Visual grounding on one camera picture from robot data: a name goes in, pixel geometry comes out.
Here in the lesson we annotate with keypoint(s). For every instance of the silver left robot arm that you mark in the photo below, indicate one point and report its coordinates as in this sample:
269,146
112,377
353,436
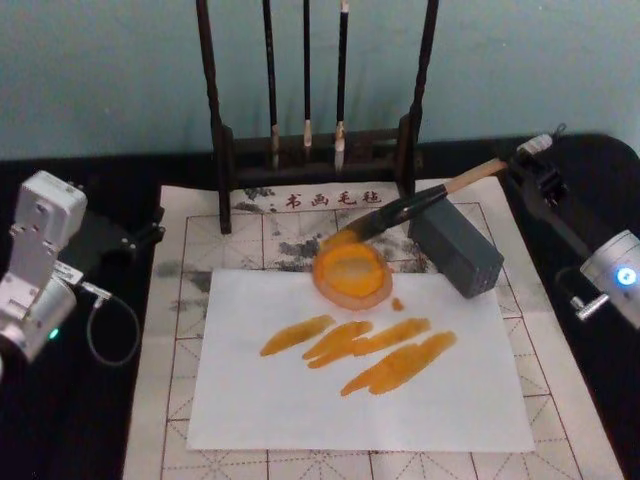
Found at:
40,210

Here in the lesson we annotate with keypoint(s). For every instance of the white paper sheet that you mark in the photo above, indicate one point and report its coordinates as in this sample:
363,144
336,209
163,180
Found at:
300,410

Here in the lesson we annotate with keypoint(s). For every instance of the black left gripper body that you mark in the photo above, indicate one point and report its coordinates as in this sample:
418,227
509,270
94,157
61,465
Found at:
100,240

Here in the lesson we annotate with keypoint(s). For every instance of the grey rectangular block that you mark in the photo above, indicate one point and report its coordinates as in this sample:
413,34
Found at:
460,245

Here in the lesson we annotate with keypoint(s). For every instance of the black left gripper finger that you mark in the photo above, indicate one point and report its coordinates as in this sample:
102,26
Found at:
147,240
154,222

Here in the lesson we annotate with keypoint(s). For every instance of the round dish of orange paint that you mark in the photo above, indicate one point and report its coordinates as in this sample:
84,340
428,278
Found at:
350,272

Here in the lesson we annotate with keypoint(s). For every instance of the white gridded calligraphy felt mat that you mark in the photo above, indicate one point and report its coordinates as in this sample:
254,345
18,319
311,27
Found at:
165,400

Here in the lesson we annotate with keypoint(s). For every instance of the dark wooden brush rack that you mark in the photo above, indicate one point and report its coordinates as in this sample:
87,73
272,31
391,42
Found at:
310,176

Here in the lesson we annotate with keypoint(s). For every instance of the black table cloth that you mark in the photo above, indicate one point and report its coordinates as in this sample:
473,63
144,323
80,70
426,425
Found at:
75,425

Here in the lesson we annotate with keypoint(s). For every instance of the thin black hanging brush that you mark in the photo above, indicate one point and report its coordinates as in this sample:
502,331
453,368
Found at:
341,75
306,75
272,75

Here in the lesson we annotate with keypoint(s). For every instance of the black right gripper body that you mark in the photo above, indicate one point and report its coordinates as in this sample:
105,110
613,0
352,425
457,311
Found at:
555,220

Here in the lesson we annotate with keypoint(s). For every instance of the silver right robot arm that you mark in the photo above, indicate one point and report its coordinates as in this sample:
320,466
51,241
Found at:
610,260

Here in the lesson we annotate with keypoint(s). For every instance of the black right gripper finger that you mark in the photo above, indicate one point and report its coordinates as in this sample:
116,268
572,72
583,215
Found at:
551,185
520,167

